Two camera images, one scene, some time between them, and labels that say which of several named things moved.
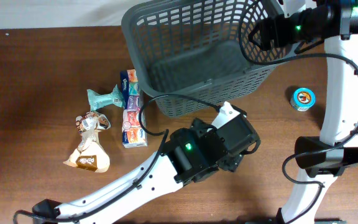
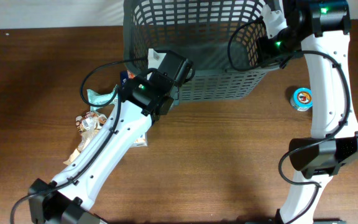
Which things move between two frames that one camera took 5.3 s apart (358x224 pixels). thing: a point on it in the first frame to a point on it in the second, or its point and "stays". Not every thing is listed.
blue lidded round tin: [302, 99] stays
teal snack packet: [97, 100] stays
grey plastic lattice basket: [188, 52] stays
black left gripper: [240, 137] to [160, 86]
